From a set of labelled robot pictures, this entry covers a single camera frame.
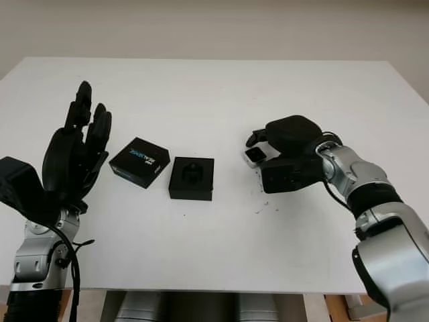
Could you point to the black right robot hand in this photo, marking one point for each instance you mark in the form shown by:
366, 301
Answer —
295, 134

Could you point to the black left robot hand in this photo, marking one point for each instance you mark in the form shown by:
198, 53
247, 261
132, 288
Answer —
63, 161

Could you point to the small silver depth camera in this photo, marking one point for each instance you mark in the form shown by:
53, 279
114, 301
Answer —
254, 156

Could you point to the black RealSense box lid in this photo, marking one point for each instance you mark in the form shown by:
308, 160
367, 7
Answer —
140, 161

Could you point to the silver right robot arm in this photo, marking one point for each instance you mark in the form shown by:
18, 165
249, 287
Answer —
385, 234

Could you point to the white table leg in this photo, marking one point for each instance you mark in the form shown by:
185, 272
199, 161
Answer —
353, 307

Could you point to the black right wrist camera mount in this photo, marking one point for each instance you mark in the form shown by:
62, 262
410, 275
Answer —
281, 177

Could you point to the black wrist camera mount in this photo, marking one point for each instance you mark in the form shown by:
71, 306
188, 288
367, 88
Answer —
16, 181
281, 177

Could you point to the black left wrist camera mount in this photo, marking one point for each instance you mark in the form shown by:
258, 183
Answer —
16, 181

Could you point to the black camera box base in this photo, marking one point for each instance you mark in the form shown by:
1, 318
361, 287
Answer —
191, 191

